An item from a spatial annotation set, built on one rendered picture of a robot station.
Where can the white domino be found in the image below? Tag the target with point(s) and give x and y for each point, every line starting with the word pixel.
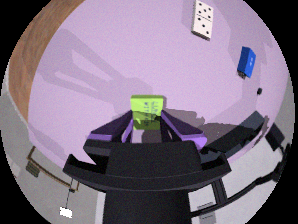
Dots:
pixel 202 19

